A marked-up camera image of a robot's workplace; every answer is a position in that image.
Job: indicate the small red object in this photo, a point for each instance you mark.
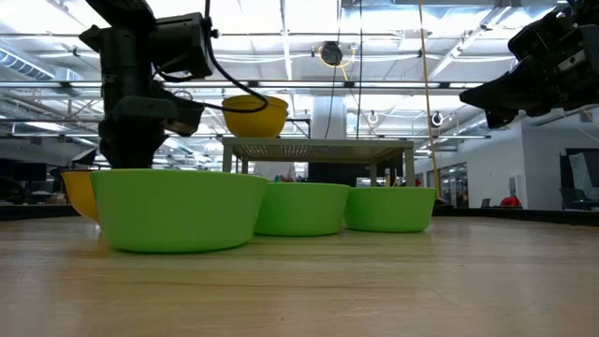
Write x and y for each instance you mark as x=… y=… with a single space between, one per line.
x=510 y=202

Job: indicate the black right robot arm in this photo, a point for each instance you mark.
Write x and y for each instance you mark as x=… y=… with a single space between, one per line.
x=590 y=11

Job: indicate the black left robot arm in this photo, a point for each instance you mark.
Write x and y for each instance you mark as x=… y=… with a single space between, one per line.
x=121 y=11

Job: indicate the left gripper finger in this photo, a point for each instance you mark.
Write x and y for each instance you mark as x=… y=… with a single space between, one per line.
x=114 y=145
x=145 y=145

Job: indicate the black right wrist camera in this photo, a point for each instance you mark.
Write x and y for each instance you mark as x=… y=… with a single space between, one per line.
x=538 y=39

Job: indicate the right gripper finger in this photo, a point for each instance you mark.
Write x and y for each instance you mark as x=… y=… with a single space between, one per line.
x=501 y=93
x=498 y=119

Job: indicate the distant black workstation frame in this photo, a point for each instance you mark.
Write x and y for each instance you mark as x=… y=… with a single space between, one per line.
x=299 y=120

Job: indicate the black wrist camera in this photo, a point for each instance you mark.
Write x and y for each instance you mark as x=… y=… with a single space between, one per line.
x=182 y=44
x=538 y=39

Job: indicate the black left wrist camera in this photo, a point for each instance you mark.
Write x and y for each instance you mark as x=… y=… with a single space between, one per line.
x=182 y=44

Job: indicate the green plastic bowl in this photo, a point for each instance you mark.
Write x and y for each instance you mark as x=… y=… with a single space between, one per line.
x=390 y=208
x=173 y=210
x=302 y=208

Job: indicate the pale green perforated metal shelf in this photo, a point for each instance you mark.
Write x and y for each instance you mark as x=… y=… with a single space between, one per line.
x=318 y=142

